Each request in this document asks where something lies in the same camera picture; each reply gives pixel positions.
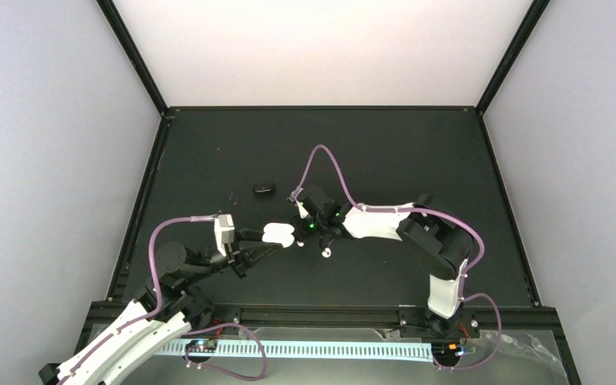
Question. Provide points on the white capsule object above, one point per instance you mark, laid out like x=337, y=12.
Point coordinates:
x=278, y=233

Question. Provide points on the clear plastic sheet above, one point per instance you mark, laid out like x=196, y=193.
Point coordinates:
x=521, y=344

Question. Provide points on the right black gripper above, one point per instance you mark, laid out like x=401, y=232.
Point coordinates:
x=299, y=231

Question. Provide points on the black front mounting rail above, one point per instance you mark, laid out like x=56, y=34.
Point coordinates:
x=412, y=322

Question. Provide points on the black earbud charging case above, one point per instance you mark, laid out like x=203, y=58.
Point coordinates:
x=263, y=188

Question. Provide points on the black frame post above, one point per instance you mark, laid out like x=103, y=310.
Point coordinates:
x=131, y=50
x=520, y=38

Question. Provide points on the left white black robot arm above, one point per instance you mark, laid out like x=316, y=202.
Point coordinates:
x=170, y=306

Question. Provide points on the right black frame post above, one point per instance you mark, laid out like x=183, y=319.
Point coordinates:
x=520, y=38

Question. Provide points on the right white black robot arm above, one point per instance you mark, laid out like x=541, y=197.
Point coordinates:
x=442, y=246

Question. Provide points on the white slotted cable duct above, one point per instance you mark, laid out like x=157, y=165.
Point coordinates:
x=397, y=351

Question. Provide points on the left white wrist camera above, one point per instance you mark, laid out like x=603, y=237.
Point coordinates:
x=224, y=232

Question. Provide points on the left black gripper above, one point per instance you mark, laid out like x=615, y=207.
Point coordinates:
x=240, y=251

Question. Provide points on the left black frame post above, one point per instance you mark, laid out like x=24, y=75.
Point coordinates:
x=131, y=50

